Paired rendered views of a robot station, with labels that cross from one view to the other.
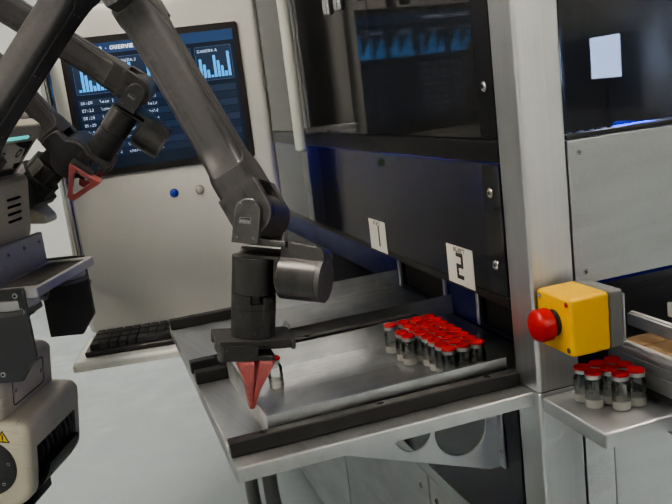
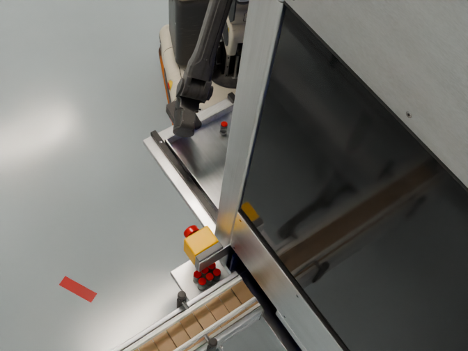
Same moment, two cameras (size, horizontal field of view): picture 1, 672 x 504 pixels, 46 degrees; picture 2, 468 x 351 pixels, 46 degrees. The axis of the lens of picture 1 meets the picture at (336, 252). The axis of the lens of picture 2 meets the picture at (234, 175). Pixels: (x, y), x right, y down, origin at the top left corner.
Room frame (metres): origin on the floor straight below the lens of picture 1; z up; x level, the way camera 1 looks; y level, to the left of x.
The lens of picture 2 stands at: (0.71, -0.78, 2.29)
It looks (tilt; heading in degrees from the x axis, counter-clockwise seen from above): 60 degrees down; 63
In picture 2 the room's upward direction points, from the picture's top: 10 degrees clockwise
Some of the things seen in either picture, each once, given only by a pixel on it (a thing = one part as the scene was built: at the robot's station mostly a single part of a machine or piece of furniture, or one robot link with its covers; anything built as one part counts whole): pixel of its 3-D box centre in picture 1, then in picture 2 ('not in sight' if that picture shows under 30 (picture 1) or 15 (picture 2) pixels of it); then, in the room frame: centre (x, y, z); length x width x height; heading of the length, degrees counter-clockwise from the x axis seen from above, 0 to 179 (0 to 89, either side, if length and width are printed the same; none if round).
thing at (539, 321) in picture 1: (546, 324); (192, 233); (0.90, -0.24, 0.99); 0.04 x 0.04 x 0.04; 17
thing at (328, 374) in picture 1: (358, 368); (232, 163); (1.09, -0.01, 0.90); 0.34 x 0.26 x 0.04; 108
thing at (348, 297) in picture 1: (341, 306); not in sight; (1.44, 0.00, 0.90); 0.34 x 0.26 x 0.04; 107
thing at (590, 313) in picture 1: (578, 316); (202, 247); (0.91, -0.28, 0.99); 0.08 x 0.07 x 0.07; 107
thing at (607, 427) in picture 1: (619, 408); (204, 281); (0.91, -0.33, 0.87); 0.14 x 0.13 x 0.02; 107
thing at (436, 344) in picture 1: (425, 348); not in sight; (1.13, -0.12, 0.90); 0.18 x 0.02 x 0.05; 18
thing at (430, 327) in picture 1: (439, 344); not in sight; (1.13, -0.14, 0.90); 0.18 x 0.02 x 0.05; 18
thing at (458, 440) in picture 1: (318, 317); not in sight; (1.97, 0.06, 0.73); 1.98 x 0.01 x 0.25; 17
